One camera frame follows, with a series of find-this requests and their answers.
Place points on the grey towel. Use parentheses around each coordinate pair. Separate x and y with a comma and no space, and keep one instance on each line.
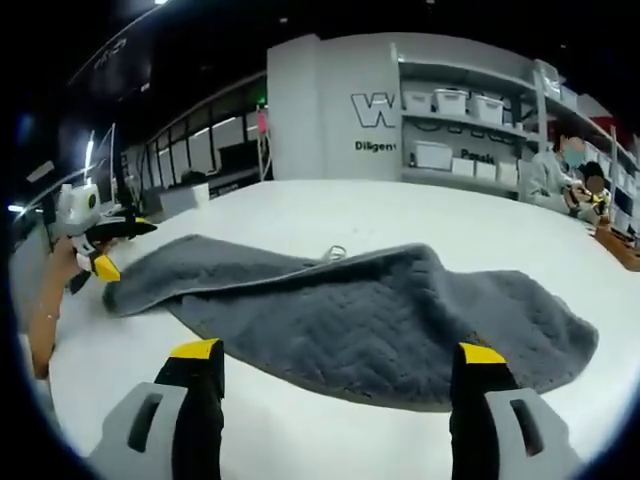
(350,320)

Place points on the person's left hand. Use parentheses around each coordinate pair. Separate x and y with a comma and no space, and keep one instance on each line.
(65,257)

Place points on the white box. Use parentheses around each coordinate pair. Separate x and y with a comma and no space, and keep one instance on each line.
(182,200)

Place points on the glass partition with black frames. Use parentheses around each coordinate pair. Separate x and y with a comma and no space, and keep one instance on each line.
(200,145)

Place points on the dark hanging screen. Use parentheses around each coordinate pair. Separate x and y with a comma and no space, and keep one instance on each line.
(115,60)

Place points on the pink object on stand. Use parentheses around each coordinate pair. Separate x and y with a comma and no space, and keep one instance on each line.
(262,120)

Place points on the wooden box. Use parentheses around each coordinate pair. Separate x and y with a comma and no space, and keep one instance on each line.
(617,245)

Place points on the grey shelving rack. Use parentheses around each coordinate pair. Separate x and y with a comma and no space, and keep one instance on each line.
(540,100)

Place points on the row of white storage boxes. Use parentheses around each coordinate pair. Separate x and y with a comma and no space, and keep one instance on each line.
(450,100)

